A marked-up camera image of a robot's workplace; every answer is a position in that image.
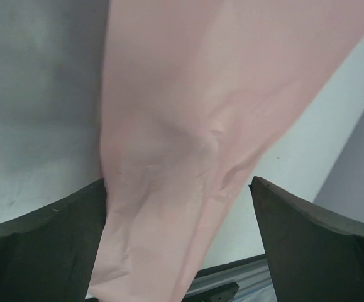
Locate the aluminium rail right front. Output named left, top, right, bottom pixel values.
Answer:
left=184, top=254, right=277, bottom=301

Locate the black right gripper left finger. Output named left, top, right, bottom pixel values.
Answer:
left=0, top=179, right=107, bottom=302

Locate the pink flower bouquet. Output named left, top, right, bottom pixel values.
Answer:
left=89, top=1, right=364, bottom=301

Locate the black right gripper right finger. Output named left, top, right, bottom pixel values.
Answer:
left=250, top=177, right=364, bottom=301

